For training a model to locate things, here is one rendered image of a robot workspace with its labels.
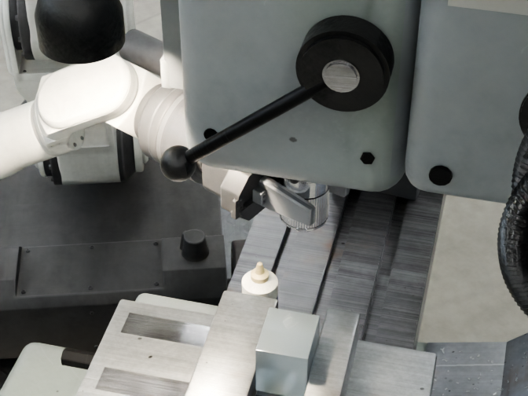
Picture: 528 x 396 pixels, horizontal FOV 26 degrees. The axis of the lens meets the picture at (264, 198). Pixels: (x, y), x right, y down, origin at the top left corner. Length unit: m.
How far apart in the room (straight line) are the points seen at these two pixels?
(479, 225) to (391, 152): 2.04
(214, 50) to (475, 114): 0.21
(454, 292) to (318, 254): 1.37
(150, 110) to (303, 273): 0.36
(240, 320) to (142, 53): 0.29
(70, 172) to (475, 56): 1.28
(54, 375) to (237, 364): 0.47
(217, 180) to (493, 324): 1.68
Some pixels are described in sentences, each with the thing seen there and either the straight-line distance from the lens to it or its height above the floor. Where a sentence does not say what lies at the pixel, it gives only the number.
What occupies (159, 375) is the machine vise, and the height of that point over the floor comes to 1.03.
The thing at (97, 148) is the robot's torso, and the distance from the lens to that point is 1.96.
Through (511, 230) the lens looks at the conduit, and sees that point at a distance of 0.72.
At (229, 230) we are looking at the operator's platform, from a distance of 2.29.
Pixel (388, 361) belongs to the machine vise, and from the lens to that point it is 1.21.
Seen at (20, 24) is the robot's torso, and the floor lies 1.04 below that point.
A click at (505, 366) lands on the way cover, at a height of 0.91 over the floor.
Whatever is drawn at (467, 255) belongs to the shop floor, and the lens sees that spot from 2.86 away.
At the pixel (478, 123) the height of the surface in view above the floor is 1.42.
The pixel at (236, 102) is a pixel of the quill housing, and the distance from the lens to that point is 0.92.
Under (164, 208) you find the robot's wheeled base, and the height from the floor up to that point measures 0.57.
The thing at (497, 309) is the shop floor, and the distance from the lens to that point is 2.74.
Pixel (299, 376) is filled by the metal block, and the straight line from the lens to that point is 1.13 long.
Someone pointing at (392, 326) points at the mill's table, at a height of 0.96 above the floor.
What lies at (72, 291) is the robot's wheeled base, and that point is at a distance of 1.92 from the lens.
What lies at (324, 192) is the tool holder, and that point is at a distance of 1.07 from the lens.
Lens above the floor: 1.92
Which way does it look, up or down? 40 degrees down
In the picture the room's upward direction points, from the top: straight up
